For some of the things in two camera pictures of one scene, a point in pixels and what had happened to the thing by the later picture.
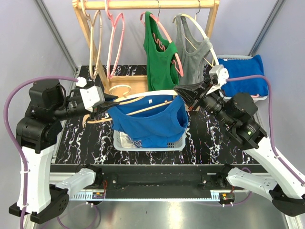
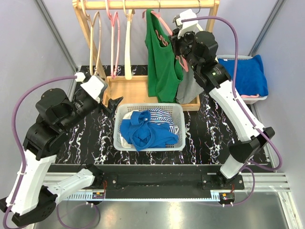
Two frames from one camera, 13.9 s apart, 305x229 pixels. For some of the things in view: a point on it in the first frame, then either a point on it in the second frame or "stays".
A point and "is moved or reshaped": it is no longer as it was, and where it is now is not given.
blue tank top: (157, 128) is moved or reshaped
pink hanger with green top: (164, 66) -> (182, 62)
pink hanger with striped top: (113, 40) is moved or reshaped
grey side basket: (226, 98) stays
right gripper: (190, 93) -> (176, 42)
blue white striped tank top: (137, 144) -> (161, 115)
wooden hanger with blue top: (124, 99) -> (128, 57)
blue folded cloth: (242, 67) stays
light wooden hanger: (93, 73) stays
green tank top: (163, 67) stays
